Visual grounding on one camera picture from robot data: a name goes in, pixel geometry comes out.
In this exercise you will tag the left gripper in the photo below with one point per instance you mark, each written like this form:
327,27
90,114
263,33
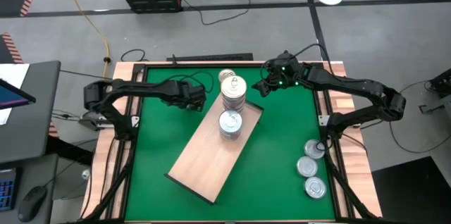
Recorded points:
188,95

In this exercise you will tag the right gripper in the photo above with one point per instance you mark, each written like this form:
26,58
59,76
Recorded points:
276,76

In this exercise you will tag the small silver-lid fish can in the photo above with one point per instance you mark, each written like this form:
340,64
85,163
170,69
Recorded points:
230,121
230,137
230,134

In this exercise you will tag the silver-lid can red label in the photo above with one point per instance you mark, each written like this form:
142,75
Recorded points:
307,166
315,187
314,149

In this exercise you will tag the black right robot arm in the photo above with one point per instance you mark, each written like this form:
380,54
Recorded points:
352,84

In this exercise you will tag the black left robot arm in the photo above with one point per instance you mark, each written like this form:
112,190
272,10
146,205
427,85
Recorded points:
141,88

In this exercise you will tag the wooden shelf riser black legs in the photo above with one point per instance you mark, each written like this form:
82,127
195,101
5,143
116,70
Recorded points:
208,167

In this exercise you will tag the black power strip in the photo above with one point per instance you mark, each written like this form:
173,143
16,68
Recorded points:
211,57

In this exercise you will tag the green table mat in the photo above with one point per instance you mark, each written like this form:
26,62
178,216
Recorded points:
275,188

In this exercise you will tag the small silver round knob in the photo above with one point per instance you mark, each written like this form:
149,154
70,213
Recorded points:
85,174

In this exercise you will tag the dark grey desk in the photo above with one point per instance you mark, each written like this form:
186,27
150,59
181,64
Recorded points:
31,118

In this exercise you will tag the dark keyboard desk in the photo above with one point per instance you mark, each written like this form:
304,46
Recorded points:
38,171

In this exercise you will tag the white paper sheet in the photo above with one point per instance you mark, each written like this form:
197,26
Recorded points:
15,72

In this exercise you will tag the tilted monitor screen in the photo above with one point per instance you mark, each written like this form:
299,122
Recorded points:
12,97

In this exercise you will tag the black equipment stand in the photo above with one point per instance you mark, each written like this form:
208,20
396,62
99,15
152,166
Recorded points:
442,83

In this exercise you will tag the small hazard-striped floor mat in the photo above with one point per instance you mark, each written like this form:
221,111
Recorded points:
5,49

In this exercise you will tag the black computer mouse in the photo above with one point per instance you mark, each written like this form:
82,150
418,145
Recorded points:
31,203

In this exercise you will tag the backlit keyboard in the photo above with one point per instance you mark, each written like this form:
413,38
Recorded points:
7,190

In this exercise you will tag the black table frame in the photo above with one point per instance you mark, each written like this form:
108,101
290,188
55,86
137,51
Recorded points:
197,65

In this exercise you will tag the black frame strut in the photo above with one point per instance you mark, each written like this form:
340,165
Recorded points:
105,190
350,188

